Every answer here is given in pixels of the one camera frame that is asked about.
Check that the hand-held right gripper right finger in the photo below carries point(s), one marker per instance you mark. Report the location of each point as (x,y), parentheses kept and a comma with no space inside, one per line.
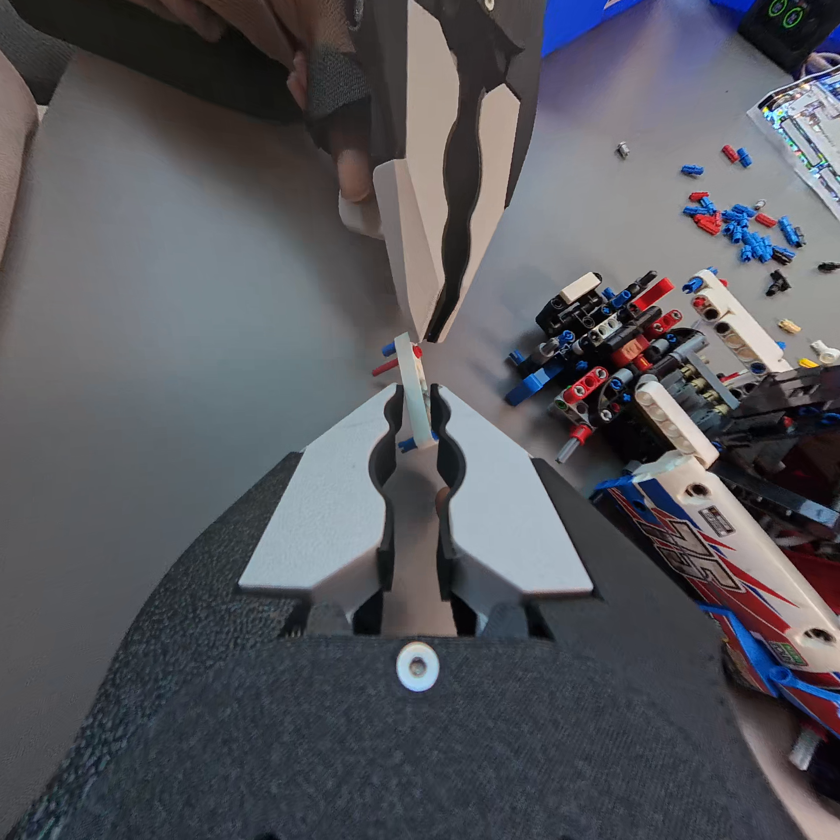
(518,525)

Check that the person's left hand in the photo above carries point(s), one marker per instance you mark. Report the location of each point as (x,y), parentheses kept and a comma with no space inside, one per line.
(295,26)

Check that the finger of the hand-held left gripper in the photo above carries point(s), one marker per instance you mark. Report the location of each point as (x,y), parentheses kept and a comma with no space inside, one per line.
(420,229)
(518,124)

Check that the grey desk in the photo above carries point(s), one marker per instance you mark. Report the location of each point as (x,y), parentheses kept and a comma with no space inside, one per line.
(164,328)

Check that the building block race car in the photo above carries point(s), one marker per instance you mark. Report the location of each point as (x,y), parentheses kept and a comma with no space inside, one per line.
(722,558)

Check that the black device with green display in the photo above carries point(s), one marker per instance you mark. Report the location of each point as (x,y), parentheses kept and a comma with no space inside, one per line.
(787,26)

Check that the white beam with pins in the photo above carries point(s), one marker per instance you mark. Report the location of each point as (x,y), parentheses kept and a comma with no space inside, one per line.
(413,387)

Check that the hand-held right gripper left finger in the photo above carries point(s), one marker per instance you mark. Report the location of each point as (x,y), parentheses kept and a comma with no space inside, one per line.
(315,518)

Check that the small white piece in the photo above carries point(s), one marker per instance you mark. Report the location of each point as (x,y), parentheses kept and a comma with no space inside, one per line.
(827,354)

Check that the heap of assorted building pieces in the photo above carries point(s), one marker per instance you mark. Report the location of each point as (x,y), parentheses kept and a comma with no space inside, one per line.
(610,341)

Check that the pile of blue red pins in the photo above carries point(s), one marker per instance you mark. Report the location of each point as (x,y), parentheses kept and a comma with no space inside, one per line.
(741,226)

